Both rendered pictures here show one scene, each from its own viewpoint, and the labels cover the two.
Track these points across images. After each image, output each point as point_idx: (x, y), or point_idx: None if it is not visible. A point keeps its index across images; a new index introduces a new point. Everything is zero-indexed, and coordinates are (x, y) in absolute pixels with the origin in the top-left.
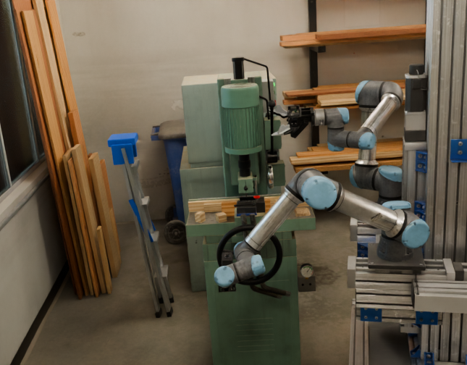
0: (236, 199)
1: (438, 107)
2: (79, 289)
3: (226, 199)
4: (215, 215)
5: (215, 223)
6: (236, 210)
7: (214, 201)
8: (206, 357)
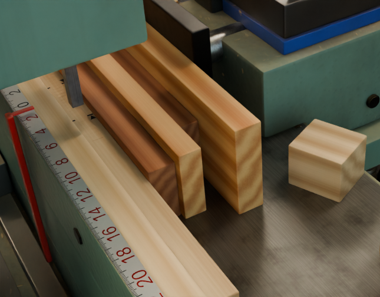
0: (85, 144)
1: None
2: None
3: (102, 188)
4: (260, 246)
5: None
6: (305, 49)
7: (161, 238)
8: None
